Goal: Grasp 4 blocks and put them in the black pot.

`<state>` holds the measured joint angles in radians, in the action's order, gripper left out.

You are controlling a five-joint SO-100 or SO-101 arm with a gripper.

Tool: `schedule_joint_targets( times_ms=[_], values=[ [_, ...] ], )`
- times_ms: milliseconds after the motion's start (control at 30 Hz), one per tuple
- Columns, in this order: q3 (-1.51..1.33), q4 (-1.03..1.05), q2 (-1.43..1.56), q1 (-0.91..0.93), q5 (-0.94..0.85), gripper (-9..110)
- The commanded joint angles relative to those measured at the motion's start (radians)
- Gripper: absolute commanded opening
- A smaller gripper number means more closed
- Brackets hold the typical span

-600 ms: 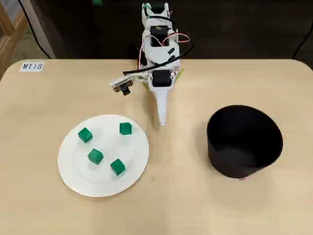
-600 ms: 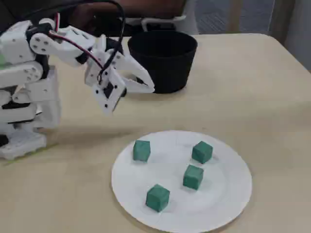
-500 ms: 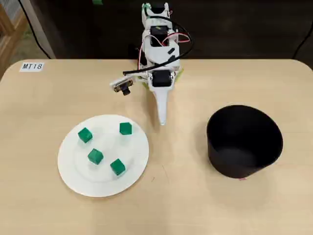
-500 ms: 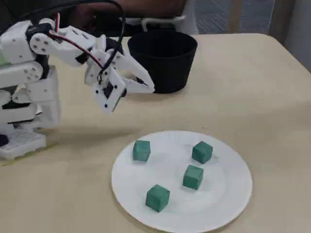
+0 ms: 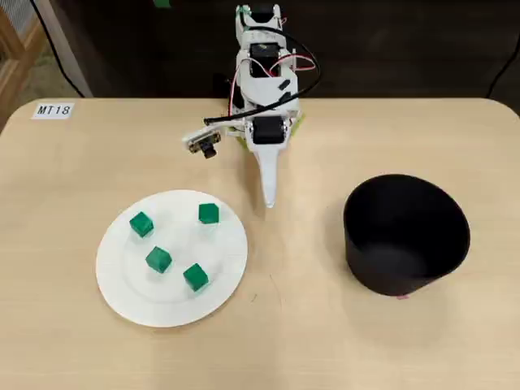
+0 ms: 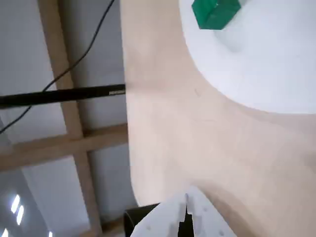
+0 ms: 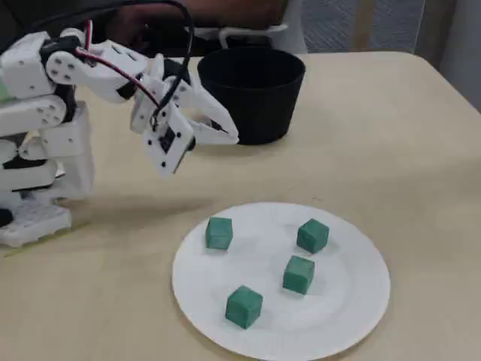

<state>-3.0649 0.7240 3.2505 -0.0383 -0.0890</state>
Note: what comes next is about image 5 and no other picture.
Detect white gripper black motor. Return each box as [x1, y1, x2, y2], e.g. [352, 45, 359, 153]
[243, 106, 304, 210]

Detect green cube block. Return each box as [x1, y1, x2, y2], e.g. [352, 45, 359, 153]
[182, 262, 210, 292]
[197, 202, 221, 225]
[145, 245, 173, 273]
[128, 210, 156, 238]

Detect black pot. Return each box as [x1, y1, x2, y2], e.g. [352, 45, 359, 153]
[343, 173, 471, 297]

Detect white paper plate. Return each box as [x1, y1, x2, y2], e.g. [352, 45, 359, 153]
[95, 188, 249, 328]

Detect white MT18 label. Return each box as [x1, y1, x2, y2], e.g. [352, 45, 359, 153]
[31, 102, 75, 120]

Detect grey corrugated panel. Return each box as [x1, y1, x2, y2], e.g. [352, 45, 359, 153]
[0, 0, 37, 40]

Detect wrist camera on white mount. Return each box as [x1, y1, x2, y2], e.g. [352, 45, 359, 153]
[181, 126, 223, 160]

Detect thick black camera cable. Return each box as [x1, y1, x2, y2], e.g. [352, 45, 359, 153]
[202, 30, 322, 125]

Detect red white servo wire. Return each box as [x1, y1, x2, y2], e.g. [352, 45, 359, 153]
[275, 51, 317, 74]
[228, 67, 245, 117]

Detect thin black background cable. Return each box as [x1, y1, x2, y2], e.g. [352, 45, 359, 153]
[28, 0, 86, 98]
[485, 44, 520, 99]

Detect wooden frame furniture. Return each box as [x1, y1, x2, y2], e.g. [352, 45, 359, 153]
[0, 7, 44, 131]

